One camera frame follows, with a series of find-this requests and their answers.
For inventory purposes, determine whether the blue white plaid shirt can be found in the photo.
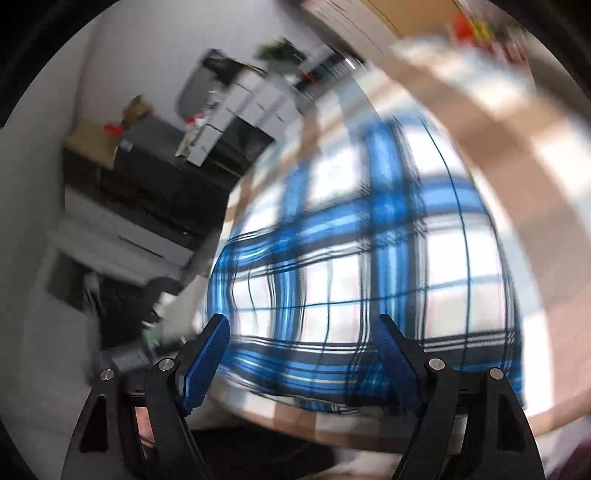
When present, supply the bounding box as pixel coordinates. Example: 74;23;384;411
206;111;523;412

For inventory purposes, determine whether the black refrigerator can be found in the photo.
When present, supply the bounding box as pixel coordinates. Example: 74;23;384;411
100;116;238;249

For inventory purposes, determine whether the checkered brown blue bedsheet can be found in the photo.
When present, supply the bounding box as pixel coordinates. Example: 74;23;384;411
211;38;590;450

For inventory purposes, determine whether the open cardboard box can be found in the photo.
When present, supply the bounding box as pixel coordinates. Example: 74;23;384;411
121;95;153;129

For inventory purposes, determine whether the grey mirror headboard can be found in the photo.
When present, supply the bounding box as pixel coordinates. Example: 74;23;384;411
175;58;221;121

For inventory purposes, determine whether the white drawer desk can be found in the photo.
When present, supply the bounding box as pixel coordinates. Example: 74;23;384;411
177;68;301;166

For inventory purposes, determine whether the black box on suitcase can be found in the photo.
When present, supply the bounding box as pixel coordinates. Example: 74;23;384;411
294;50;360;93

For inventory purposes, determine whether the orange plastic bag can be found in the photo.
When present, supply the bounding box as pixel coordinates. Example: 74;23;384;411
451;12;475;44

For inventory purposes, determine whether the dark flower bouquet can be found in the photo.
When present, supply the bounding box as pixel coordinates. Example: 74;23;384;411
256;37;308;66

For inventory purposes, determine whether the wooden door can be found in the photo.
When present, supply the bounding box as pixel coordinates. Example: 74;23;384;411
363;0;461;37

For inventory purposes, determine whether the white upright suitcase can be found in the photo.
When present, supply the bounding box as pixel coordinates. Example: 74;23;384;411
300;0;397;61

